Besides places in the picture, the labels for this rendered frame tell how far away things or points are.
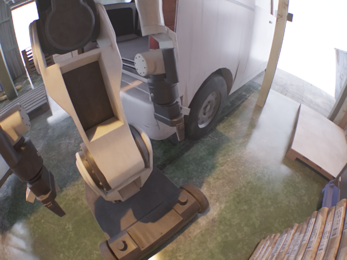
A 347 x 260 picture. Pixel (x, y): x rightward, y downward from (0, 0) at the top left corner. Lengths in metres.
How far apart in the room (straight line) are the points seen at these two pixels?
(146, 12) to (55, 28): 0.23
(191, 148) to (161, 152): 0.23
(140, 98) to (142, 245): 0.69
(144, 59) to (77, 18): 0.20
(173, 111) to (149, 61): 0.17
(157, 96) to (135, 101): 0.37
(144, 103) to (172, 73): 0.38
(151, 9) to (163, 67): 0.17
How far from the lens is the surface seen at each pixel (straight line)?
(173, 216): 0.77
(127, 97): 0.86
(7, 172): 1.57
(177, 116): 0.49
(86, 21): 0.35
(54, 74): 0.31
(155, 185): 0.86
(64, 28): 0.34
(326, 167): 1.61
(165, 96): 0.45
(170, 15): 0.64
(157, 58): 0.43
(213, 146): 1.28
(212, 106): 1.25
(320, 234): 0.58
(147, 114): 0.76
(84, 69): 0.35
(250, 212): 1.07
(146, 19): 0.44
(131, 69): 0.97
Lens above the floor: 0.93
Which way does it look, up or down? 42 degrees down
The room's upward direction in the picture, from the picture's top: straight up
